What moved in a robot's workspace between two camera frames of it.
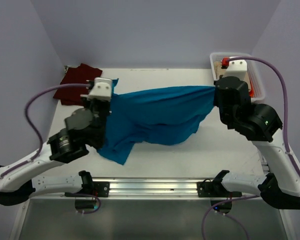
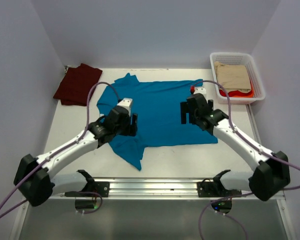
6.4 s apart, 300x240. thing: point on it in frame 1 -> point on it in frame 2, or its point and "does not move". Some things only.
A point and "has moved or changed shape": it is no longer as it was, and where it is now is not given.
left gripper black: [87, 101] -> [130, 129]
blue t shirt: [164, 116] has moved or changed shape
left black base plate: [98, 189] does not move
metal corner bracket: [66, 68] does not move
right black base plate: [208, 189] does not move
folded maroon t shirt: [79, 74] does not move
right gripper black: [215, 100] -> [185, 108]
